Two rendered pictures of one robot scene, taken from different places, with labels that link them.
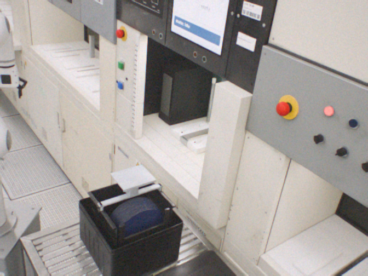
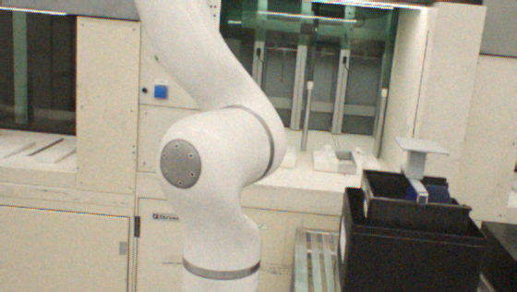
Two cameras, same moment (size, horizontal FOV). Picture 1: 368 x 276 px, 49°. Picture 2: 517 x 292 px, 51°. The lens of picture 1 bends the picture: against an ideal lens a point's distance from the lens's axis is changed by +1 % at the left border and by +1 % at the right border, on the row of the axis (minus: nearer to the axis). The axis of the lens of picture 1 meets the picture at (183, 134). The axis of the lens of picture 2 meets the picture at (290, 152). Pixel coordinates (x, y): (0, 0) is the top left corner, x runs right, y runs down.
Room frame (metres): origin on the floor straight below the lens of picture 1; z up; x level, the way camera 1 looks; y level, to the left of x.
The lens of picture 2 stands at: (0.55, 1.23, 1.31)
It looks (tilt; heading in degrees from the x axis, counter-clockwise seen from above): 13 degrees down; 309
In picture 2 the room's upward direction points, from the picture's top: 6 degrees clockwise
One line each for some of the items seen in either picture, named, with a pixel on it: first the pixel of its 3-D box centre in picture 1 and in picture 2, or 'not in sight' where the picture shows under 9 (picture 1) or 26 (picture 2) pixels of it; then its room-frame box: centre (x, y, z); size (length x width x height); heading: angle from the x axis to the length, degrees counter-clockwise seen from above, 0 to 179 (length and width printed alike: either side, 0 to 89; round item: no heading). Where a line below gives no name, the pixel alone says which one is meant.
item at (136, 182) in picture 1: (130, 212); (407, 212); (1.07, 0.15, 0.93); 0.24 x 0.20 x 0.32; 128
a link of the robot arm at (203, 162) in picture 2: not in sight; (214, 192); (1.10, 0.72, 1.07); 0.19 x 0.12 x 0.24; 105
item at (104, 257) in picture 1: (129, 229); (402, 245); (1.07, 0.15, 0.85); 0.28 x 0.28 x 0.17; 38
